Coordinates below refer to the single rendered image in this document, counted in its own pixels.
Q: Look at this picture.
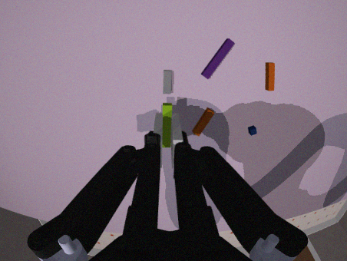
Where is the lime green rod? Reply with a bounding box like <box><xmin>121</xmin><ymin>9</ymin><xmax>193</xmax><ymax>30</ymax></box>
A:
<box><xmin>162</xmin><ymin>103</ymin><xmax>172</xmax><ymax>147</ymax></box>

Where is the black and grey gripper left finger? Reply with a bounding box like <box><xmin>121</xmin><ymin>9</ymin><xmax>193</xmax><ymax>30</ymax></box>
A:
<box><xmin>27</xmin><ymin>113</ymin><xmax>163</xmax><ymax>261</ymax></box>

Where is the small blue cube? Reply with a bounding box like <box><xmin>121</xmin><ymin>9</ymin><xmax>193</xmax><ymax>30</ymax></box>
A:
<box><xmin>248</xmin><ymin>126</ymin><xmax>257</xmax><ymax>136</ymax></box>

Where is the purple rod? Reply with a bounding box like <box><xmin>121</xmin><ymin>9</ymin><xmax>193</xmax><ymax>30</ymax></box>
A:
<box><xmin>201</xmin><ymin>38</ymin><xmax>235</xmax><ymax>79</ymax></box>

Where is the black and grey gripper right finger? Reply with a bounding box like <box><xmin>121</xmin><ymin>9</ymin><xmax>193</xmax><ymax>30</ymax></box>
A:
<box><xmin>170</xmin><ymin>113</ymin><xmax>308</xmax><ymax>261</ymax></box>

